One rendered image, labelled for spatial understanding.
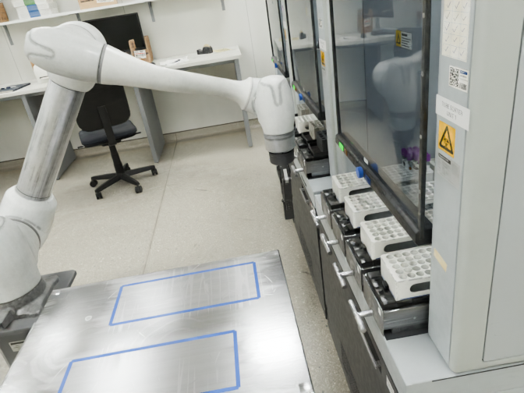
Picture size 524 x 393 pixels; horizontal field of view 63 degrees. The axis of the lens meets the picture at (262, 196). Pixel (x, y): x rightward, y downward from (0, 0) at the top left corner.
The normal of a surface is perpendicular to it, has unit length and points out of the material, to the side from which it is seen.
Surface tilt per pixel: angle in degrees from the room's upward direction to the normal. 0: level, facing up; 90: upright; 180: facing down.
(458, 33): 90
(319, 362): 0
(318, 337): 0
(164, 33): 90
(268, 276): 0
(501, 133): 90
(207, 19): 90
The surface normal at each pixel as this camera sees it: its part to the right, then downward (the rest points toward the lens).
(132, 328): -0.15, -0.88
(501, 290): 0.10, 0.43
